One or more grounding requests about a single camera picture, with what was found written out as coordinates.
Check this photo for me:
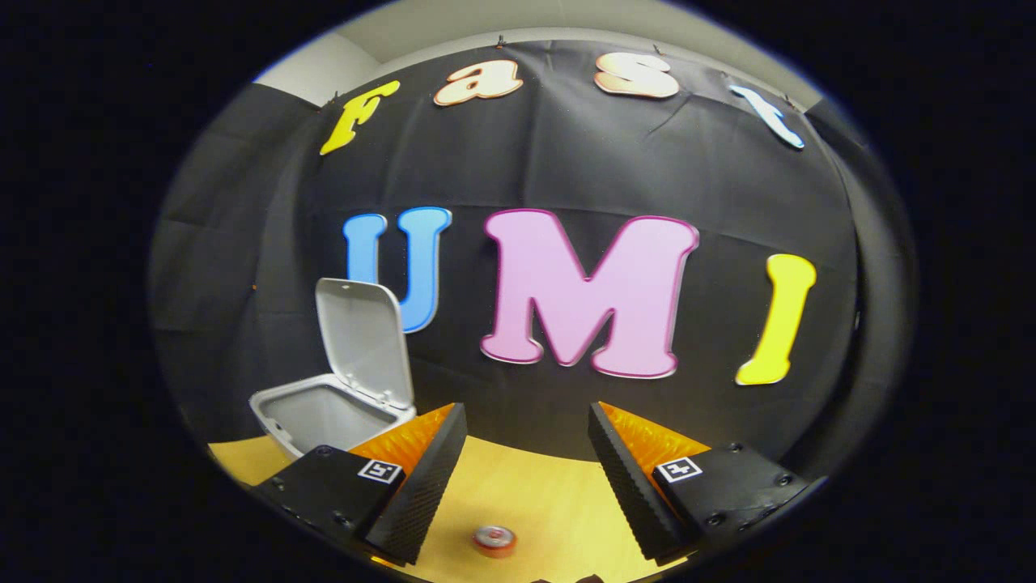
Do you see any wooden desktop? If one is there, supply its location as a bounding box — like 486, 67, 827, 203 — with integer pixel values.
209, 433, 713, 583

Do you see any white desktop garbage bin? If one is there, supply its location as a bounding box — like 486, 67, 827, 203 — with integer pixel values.
249, 278, 418, 461

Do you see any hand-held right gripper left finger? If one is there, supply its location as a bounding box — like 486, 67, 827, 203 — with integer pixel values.
249, 402, 469, 566

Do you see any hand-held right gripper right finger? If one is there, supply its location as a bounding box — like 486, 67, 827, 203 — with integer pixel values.
588, 402, 813, 566

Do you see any black backdrop cloth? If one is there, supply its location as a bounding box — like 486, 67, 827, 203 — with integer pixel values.
148, 39, 919, 487

